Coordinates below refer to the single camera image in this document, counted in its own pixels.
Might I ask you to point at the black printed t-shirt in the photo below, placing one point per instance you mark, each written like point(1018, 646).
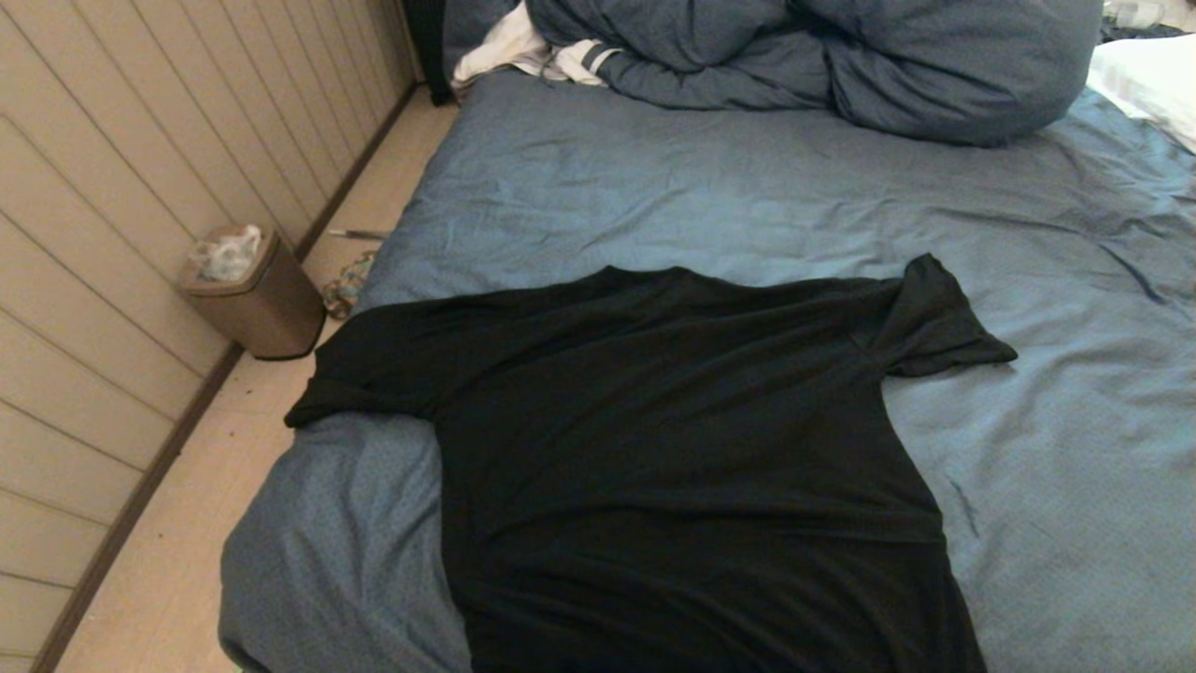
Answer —
point(673, 467)

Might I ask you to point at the blue bed sheet mattress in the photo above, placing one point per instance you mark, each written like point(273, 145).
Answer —
point(701, 187)

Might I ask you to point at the multicolour patterned cloth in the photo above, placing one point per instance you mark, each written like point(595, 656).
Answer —
point(344, 285)

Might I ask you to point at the thin grey stick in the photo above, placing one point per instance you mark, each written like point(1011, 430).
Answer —
point(360, 233)

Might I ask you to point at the white striped garment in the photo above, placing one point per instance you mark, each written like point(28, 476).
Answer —
point(505, 47)

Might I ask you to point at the brown trash bin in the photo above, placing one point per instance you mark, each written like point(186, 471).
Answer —
point(271, 308)

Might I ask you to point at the blue crumpled duvet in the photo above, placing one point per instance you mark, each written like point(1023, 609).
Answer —
point(888, 65)

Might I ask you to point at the white pillow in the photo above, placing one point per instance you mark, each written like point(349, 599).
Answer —
point(1154, 79)

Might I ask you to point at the black bed headboard post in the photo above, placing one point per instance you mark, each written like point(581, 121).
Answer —
point(428, 47)

